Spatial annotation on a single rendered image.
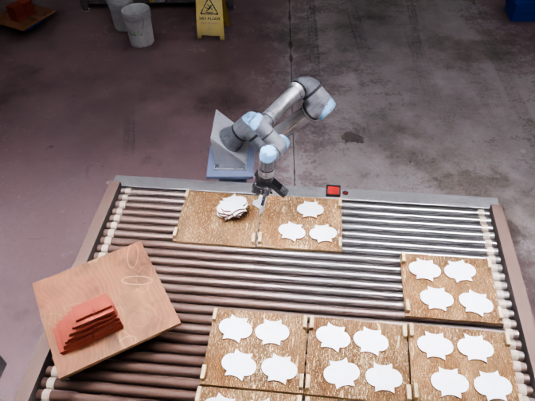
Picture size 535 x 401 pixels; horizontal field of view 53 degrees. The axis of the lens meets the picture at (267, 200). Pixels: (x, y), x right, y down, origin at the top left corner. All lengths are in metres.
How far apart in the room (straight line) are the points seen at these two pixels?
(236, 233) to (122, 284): 0.62
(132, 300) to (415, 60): 4.20
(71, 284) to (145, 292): 0.34
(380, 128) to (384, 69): 0.95
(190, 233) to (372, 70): 3.36
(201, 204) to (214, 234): 0.22
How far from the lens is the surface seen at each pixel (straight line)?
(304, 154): 4.51
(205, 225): 2.73
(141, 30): 6.01
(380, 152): 4.60
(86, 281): 2.51
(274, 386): 2.24
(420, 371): 2.34
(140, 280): 2.45
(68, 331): 2.27
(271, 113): 2.52
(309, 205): 2.79
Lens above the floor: 2.97
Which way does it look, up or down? 46 degrees down
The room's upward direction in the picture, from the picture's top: 2 degrees counter-clockwise
